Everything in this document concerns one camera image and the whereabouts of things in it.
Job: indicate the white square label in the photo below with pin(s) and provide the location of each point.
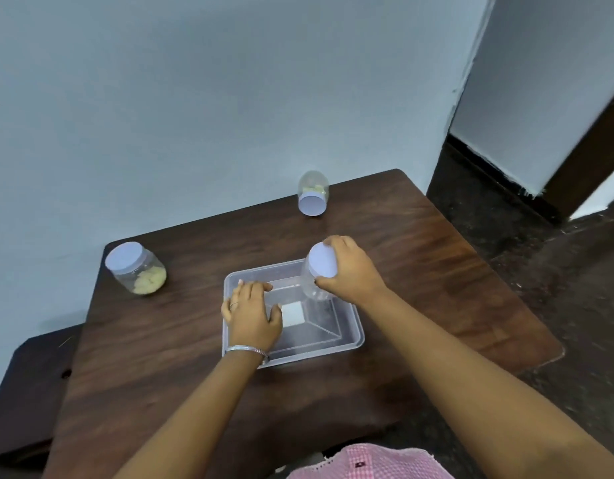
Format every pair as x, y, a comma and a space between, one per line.
293, 315

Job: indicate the dark wooden stool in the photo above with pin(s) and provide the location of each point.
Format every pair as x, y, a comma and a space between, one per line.
27, 389

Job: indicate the clear jar white lid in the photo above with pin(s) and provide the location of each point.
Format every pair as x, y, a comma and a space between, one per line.
323, 261

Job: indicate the dark brown wooden door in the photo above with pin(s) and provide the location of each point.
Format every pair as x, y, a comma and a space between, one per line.
586, 159

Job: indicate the person's right thumb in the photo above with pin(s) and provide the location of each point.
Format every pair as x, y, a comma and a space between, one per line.
326, 282

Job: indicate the pink checked garment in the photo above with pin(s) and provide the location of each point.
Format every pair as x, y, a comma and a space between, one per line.
371, 463

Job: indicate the clear plastic rectangular container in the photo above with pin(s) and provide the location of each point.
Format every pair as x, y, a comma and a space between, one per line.
317, 339

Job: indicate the person's right forearm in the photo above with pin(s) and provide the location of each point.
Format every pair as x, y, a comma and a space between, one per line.
486, 394

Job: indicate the person's left forearm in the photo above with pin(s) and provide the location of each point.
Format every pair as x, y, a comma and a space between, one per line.
212, 419

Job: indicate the person's left hand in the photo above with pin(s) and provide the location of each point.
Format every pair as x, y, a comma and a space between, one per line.
249, 321

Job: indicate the person's left thumb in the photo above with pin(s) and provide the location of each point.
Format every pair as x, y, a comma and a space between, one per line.
276, 315

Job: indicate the clear jar with yellow pieces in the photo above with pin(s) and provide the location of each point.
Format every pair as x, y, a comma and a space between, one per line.
313, 194
137, 271

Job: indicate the person's right hand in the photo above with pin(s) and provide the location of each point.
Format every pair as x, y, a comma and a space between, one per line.
354, 276

